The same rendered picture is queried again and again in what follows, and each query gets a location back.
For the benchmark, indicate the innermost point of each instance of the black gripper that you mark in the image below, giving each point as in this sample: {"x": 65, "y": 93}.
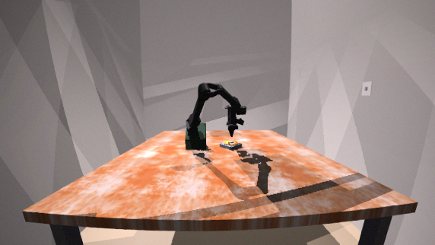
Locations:
{"x": 232, "y": 125}

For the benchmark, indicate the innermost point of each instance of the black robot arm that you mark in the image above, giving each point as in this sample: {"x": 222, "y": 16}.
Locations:
{"x": 204, "y": 93}

